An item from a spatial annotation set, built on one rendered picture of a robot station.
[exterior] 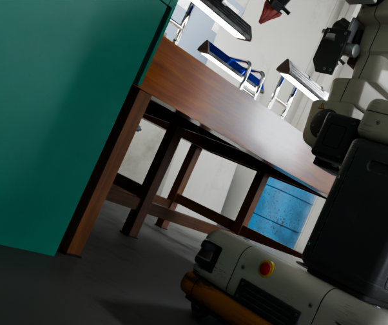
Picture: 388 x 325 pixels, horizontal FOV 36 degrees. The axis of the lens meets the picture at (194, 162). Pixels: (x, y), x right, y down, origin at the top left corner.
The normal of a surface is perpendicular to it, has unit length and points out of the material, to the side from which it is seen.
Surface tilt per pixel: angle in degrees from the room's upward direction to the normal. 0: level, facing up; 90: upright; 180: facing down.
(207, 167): 83
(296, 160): 90
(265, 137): 90
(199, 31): 90
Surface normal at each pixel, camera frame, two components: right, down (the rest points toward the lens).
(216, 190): 0.69, 0.17
